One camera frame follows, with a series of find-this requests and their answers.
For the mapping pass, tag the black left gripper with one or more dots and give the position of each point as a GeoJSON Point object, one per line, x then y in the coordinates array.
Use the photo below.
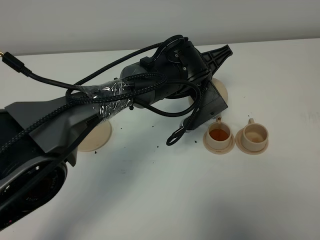
{"type": "Point", "coordinates": [179, 60]}

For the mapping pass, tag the beige teapot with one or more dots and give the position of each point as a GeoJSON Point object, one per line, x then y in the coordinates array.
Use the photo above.
{"type": "Point", "coordinates": [220, 90]}

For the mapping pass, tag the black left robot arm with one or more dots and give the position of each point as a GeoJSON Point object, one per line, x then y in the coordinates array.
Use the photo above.
{"type": "Point", "coordinates": [38, 140]}

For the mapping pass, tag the beige teapot saucer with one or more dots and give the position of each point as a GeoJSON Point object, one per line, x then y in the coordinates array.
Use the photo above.
{"type": "Point", "coordinates": [97, 138]}

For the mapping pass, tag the left beige teacup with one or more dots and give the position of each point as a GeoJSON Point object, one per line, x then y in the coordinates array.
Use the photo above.
{"type": "Point", "coordinates": [219, 130]}

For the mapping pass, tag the beige teacup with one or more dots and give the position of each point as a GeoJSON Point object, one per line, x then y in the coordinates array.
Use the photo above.
{"type": "Point", "coordinates": [255, 132]}
{"type": "Point", "coordinates": [219, 130]}

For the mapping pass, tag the right teacup saucer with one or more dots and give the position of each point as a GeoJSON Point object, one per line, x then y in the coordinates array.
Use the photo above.
{"type": "Point", "coordinates": [250, 147]}

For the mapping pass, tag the teacup saucer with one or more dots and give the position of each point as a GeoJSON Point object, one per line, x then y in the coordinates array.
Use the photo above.
{"type": "Point", "coordinates": [250, 147]}
{"type": "Point", "coordinates": [218, 147]}

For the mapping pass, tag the right beige teacup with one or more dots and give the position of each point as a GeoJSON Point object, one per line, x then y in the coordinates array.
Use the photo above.
{"type": "Point", "coordinates": [255, 132]}

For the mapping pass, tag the left teacup saucer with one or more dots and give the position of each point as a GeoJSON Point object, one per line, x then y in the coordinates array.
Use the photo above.
{"type": "Point", "coordinates": [218, 147]}

